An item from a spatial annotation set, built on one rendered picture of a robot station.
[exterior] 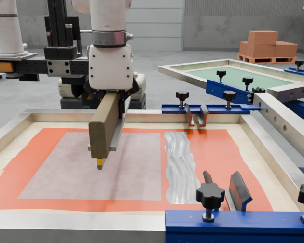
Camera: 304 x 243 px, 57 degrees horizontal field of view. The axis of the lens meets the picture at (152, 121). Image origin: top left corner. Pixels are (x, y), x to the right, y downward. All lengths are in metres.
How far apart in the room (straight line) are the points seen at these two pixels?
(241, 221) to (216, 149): 0.35
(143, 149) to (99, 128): 0.30
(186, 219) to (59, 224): 0.21
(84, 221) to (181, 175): 0.26
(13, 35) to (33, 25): 9.75
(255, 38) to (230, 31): 2.28
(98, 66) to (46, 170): 0.28
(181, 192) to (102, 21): 0.39
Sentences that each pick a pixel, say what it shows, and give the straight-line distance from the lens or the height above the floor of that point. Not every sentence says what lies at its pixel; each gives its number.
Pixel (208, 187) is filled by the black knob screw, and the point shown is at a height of 1.06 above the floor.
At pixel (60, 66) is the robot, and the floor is 1.10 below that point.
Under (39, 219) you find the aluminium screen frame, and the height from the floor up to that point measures 0.99.
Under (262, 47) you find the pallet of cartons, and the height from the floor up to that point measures 0.41.
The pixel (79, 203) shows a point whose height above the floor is 0.96.
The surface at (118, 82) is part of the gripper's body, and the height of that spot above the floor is 1.17.
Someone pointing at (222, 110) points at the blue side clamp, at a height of 1.00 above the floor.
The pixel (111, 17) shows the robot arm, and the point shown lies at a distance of 0.62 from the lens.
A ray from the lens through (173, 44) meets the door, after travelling 9.82.
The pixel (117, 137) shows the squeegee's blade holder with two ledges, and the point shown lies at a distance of 0.59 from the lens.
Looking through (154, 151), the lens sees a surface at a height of 0.96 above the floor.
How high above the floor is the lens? 1.32
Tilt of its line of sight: 22 degrees down
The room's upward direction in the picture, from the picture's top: straight up
